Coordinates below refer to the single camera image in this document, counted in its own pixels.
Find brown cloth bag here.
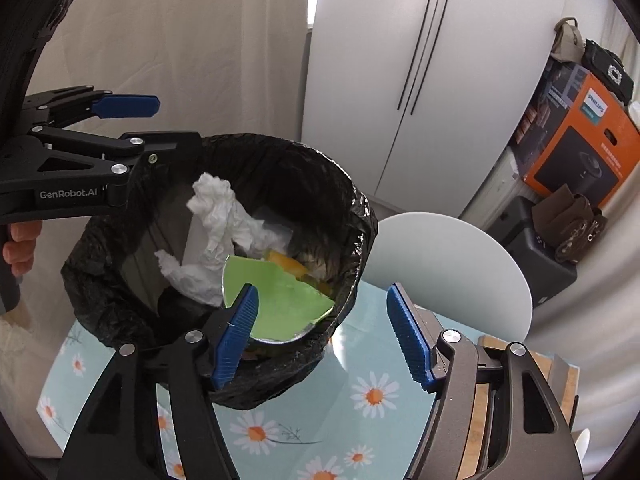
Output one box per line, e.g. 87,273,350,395
531,183,610,265

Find white tissue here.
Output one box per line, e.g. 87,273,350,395
154,249,226,308
186,172,291,266

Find wooden board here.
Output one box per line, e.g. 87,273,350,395
457,335,581,480

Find daisy print tablecloth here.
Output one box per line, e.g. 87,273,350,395
37,280,593,480

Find trash bin with black bag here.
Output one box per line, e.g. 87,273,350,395
61,132,379,411

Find beige curtain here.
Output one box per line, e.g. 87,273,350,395
25,0,313,171

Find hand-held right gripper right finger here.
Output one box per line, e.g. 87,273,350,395
386,282,586,480

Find person's left hand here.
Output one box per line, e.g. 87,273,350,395
2,221,43,278

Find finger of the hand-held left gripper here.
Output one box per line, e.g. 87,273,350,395
0,127,202,197
22,86,161,126

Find beige bag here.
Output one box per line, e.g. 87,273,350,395
550,16,587,64

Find orange cardboard box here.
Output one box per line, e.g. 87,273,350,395
510,57,640,211

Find orange peel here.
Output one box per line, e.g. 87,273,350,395
262,249,333,297

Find black bag with white ring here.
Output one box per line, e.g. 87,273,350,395
582,39,636,107

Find green foil lid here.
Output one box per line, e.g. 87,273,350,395
221,255,337,345

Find black box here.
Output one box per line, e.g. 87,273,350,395
499,195,578,308

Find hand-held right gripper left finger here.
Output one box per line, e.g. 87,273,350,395
57,284,261,480

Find white cabinet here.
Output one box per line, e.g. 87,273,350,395
300,0,566,216

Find white round chair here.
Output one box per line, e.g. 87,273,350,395
370,212,532,361

